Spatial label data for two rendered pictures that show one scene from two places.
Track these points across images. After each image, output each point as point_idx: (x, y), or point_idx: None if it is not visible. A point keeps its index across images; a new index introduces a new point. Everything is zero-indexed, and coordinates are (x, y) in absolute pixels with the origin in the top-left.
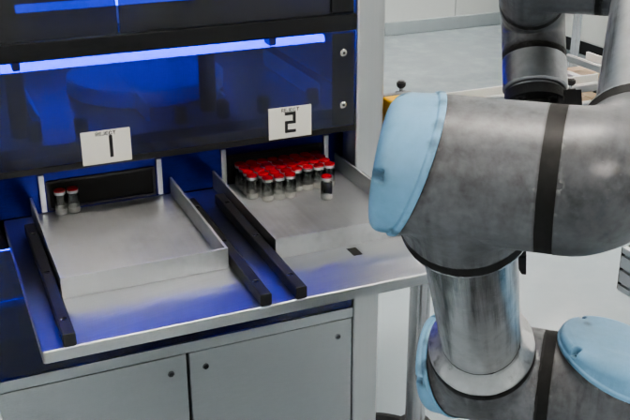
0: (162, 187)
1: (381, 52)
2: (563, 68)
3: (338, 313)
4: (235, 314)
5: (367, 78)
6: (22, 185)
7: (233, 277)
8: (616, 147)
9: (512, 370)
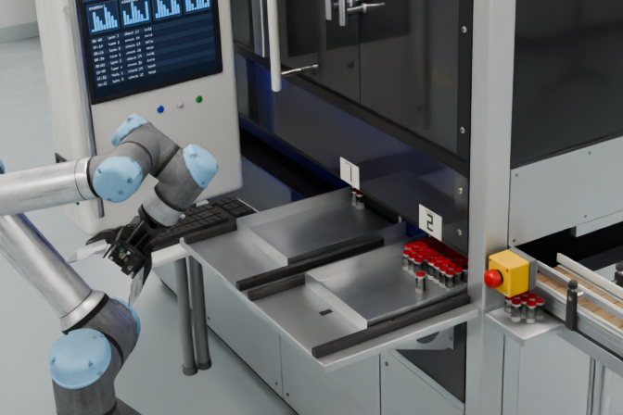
0: None
1: (483, 207)
2: (152, 207)
3: (455, 400)
4: (228, 282)
5: (475, 221)
6: None
7: None
8: None
9: (61, 322)
